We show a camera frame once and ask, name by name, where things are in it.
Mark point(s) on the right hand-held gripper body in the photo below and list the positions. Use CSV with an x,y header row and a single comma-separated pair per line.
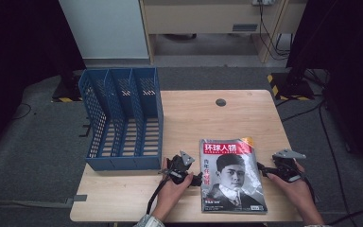
x,y
286,168

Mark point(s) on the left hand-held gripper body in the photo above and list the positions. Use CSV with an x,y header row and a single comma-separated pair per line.
x,y
178,171

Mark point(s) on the magazine with portrait cover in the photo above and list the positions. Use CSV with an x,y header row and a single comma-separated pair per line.
x,y
233,179

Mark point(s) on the blue plastic file rack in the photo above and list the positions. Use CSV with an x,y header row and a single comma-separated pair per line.
x,y
123,162

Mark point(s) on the person's right hand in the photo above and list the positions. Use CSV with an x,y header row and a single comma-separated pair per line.
x,y
297,192

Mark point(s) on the person's left hand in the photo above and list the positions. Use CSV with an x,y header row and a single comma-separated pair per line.
x,y
170,198

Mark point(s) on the grey table grommet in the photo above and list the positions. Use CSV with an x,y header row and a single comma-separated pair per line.
x,y
220,102

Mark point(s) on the stand base with hazard tape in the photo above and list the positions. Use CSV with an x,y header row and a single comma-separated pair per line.
x,y
66,91
291,88

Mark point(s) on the grey tape strip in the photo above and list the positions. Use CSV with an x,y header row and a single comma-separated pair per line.
x,y
79,198

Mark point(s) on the dark curtain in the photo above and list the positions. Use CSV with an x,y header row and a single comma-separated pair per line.
x,y
19,63
349,47

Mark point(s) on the beige wooden desk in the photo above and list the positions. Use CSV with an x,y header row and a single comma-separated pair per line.
x,y
201,15

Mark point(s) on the white cabinet panel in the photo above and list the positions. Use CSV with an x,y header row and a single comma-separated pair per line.
x,y
107,28

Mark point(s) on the white power strip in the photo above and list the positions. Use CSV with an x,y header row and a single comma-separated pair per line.
x,y
263,2

